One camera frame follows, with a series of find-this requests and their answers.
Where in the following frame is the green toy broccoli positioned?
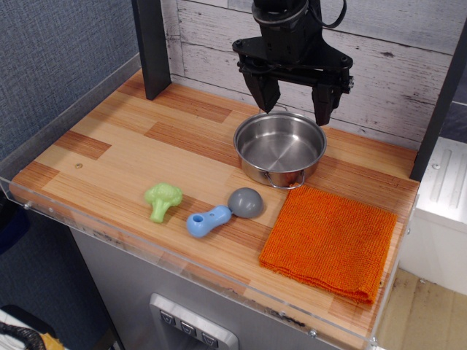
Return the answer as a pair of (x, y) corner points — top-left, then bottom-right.
(144, 183), (182, 223)

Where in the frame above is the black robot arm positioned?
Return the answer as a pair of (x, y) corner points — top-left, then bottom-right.
(232, 0), (353, 126)

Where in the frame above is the dark right vertical post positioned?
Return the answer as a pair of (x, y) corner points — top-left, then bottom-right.
(409, 23), (466, 182)

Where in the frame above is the orange folded cloth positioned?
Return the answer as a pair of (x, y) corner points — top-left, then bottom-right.
(259, 186), (398, 304)

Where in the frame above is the dark vertical post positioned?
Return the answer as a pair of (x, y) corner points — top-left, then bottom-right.
(409, 23), (466, 182)
(131, 0), (171, 100)

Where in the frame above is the yellow black object at corner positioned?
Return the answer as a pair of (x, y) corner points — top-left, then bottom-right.
(1, 322), (65, 350)

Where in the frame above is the white metal side unit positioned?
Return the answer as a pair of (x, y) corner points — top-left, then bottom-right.
(399, 137), (466, 294)

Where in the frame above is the blue grey toy scoop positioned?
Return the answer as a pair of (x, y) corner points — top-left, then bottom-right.
(186, 187), (264, 238)

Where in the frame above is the clear acrylic table guard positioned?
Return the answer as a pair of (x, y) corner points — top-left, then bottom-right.
(1, 60), (418, 349)

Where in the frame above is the dark left vertical post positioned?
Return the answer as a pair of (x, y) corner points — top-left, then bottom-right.
(131, 0), (171, 100)

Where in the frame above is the silver dispenser button panel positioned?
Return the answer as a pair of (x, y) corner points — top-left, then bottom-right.
(150, 293), (239, 349)

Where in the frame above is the stainless steel pot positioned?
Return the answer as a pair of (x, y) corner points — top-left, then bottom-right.
(233, 111), (327, 190)

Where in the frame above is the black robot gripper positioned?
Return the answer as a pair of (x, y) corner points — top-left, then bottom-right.
(232, 7), (354, 126)

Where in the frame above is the grey toy fridge cabinet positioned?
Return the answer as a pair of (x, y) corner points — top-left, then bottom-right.
(72, 230), (330, 349)

